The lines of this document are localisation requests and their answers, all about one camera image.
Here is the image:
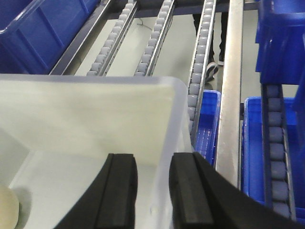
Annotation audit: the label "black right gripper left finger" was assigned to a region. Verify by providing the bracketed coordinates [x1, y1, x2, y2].
[56, 154, 138, 229]

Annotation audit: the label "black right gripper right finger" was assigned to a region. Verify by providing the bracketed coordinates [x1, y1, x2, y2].
[169, 152, 304, 229]

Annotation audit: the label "white plastic storage crate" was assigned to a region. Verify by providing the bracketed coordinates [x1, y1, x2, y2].
[0, 74, 192, 229]

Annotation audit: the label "cream yellow ball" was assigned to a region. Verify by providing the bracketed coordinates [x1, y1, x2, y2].
[0, 185, 20, 229]

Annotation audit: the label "grey metal shelf rack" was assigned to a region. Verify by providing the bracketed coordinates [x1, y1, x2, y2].
[50, 0, 259, 187]

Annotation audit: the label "blue bin upper nested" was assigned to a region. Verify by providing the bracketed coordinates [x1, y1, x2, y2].
[195, 90, 221, 166]

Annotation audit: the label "blue bin nested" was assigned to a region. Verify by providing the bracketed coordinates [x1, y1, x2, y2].
[195, 90, 221, 166]
[242, 96, 305, 224]

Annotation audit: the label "grey roller track right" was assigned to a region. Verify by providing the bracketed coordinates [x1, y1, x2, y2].
[261, 84, 296, 221]

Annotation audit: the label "grey roller track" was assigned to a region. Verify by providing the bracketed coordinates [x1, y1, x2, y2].
[261, 84, 296, 221]
[86, 0, 138, 76]
[188, 0, 216, 147]
[134, 0, 175, 77]

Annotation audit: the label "blue bin lower nested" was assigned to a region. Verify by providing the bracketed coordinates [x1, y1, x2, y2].
[242, 96, 305, 224]

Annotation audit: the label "person legs with shoes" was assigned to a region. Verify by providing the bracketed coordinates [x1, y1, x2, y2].
[192, 11, 229, 83]

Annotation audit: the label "blue bin on upper shelf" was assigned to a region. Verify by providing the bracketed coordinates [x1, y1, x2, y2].
[255, 0, 305, 113]

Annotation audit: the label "blue bin upper left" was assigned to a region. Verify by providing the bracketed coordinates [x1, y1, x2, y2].
[0, 0, 99, 74]

